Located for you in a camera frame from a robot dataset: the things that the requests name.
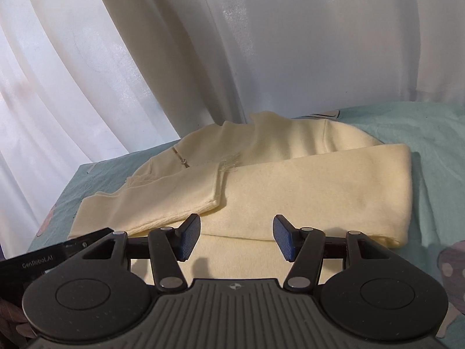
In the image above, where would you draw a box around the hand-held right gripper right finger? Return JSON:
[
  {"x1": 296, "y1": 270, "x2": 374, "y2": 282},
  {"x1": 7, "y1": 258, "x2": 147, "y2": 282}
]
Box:
[{"x1": 272, "y1": 214, "x2": 392, "y2": 292}]

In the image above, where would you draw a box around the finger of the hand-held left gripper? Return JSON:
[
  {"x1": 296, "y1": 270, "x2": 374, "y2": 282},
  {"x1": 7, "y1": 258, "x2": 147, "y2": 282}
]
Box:
[{"x1": 66, "y1": 227, "x2": 117, "y2": 259}]

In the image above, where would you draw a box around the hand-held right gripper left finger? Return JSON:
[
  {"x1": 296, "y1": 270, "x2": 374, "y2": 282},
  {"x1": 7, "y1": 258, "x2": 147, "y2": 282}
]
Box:
[{"x1": 82, "y1": 213, "x2": 202, "y2": 292}]

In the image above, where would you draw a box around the cream knit sweater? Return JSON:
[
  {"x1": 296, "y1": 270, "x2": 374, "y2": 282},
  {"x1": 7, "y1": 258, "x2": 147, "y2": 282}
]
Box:
[{"x1": 67, "y1": 111, "x2": 413, "y2": 289}]

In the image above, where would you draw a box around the person's left hand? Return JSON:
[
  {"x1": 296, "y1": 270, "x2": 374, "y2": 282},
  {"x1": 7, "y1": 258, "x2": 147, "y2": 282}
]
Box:
[{"x1": 0, "y1": 297, "x2": 30, "y2": 337}]

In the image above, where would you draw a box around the teal printed bed sheet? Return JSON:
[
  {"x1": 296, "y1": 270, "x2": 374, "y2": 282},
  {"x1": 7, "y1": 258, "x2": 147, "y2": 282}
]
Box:
[{"x1": 28, "y1": 102, "x2": 465, "y2": 339}]

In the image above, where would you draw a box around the white sheer curtain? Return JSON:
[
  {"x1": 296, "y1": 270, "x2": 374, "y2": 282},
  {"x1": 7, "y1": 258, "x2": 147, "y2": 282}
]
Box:
[{"x1": 0, "y1": 0, "x2": 465, "y2": 252}]

